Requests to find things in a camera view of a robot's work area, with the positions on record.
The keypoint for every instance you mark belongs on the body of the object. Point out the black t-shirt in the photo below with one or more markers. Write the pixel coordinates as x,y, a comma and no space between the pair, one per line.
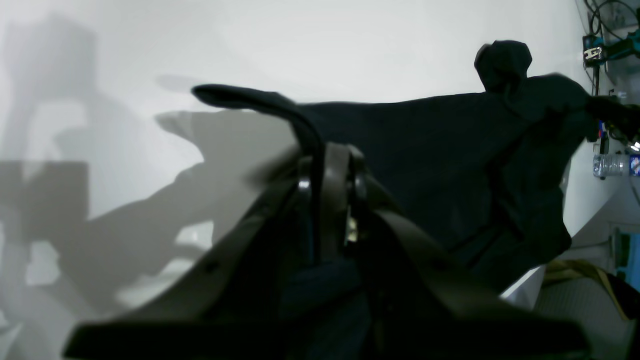
479,173

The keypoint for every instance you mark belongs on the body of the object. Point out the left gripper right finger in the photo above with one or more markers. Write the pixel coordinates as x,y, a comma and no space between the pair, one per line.
423,305

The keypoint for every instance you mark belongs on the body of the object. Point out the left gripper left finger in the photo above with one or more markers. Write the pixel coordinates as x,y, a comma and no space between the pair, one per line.
228,306

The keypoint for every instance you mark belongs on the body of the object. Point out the clear plastic water bottle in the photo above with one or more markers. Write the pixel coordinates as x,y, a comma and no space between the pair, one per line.
616,165

